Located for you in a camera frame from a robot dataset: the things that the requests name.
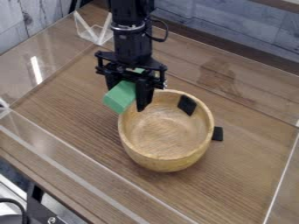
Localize black metal table frame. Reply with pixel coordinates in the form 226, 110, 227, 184
24, 182, 80, 224

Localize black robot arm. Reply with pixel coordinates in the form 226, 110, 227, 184
95, 0, 169, 112

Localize clear acrylic enclosure wall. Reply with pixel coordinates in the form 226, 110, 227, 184
0, 102, 198, 224

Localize clear acrylic corner bracket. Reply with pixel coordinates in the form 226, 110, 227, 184
74, 11, 114, 46

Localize black patch inside bowl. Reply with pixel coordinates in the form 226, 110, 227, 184
178, 94, 198, 116

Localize black patch on table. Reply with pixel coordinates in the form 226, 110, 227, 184
211, 127, 225, 141

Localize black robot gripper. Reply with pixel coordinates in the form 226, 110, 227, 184
95, 26, 167, 112

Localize black cable lower left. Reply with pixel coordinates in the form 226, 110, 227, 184
0, 196, 30, 224

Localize green rectangular stick block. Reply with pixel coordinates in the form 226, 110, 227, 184
103, 80, 137, 114

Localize round wooden bowl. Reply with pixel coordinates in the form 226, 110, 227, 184
118, 89, 215, 172

